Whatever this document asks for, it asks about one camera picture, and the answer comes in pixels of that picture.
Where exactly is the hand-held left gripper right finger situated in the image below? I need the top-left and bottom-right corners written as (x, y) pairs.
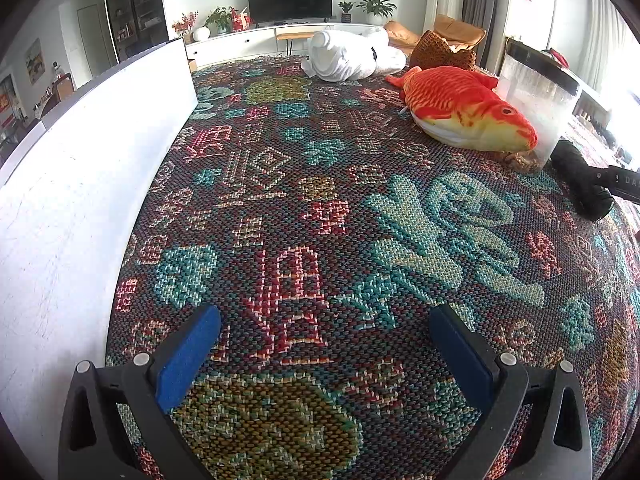
top-left (428, 303), bottom-right (594, 480)

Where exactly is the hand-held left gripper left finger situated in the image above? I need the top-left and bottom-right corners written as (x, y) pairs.
top-left (57, 302), bottom-right (222, 480)

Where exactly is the black fluffy cloth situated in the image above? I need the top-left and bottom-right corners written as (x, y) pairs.
top-left (549, 140), bottom-right (616, 222)

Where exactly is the clear plastic jar black lid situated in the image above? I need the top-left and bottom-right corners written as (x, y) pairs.
top-left (496, 37), bottom-right (583, 176)

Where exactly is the orange fish plush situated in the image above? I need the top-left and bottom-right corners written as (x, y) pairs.
top-left (385, 66), bottom-right (538, 153)

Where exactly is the patterned woven blanket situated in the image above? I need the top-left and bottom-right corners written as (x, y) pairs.
top-left (105, 52), bottom-right (640, 480)

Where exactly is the brown knitted item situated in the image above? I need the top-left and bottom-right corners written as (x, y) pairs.
top-left (409, 30), bottom-right (477, 72)

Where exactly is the orange lounge chair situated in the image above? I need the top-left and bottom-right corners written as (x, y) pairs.
top-left (384, 14), bottom-right (487, 56)

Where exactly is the grey curtain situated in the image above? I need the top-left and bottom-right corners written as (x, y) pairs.
top-left (430, 0), bottom-right (511, 68)

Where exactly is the large green potted plant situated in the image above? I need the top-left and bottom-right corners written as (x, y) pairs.
top-left (356, 0), bottom-right (397, 25)

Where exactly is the white plush toy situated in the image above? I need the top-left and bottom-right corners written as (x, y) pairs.
top-left (300, 27), bottom-right (407, 81)

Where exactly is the white television console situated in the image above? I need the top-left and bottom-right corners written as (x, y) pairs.
top-left (184, 21), bottom-right (386, 68)

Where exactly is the red flower bouquet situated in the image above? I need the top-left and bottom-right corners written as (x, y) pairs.
top-left (171, 11), bottom-right (199, 36)

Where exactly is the bushy green potted plant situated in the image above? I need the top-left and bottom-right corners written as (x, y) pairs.
top-left (205, 6), bottom-right (235, 36)

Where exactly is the dark glass cabinet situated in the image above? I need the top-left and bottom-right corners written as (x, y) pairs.
top-left (103, 0), bottom-right (168, 63)

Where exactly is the black television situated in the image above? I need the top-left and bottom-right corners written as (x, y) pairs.
top-left (247, 0), bottom-right (333, 25)

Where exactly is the framed wall picture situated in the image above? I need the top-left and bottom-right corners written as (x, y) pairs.
top-left (25, 38), bottom-right (46, 85)

